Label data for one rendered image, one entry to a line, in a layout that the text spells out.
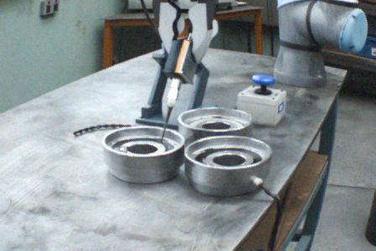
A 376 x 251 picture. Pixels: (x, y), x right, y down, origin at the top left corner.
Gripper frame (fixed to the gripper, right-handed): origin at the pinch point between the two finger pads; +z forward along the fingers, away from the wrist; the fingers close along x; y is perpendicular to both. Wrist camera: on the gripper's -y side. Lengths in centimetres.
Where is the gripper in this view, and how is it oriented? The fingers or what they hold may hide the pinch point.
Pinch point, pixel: (184, 54)
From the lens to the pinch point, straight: 67.2
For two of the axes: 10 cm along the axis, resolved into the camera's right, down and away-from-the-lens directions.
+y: 4.3, -2.7, 8.6
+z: 0.0, 9.6, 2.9
